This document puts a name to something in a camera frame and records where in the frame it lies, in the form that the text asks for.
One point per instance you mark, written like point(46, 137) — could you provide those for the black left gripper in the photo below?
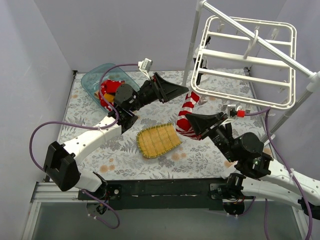
point(157, 88)

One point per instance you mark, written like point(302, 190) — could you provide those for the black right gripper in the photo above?
point(213, 125)

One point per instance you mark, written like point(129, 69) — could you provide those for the mustard yellow sock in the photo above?
point(109, 97)

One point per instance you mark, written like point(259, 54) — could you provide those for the red sock with white pattern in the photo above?
point(104, 104)

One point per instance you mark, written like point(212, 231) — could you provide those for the beige striped sock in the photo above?
point(97, 95)

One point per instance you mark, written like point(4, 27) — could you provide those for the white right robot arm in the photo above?
point(257, 173)

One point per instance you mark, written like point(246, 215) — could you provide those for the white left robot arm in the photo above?
point(62, 160)

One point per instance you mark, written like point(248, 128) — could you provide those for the white clip sock hanger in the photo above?
point(212, 29)

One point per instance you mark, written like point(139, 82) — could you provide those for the black white striped sock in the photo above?
point(203, 63)

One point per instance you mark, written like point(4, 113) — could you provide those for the woven bamboo tray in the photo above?
point(157, 140)

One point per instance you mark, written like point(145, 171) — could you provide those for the white drying rack stand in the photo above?
point(301, 84)

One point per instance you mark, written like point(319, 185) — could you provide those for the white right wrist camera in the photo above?
point(233, 111)

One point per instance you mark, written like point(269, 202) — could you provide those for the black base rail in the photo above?
point(189, 193)

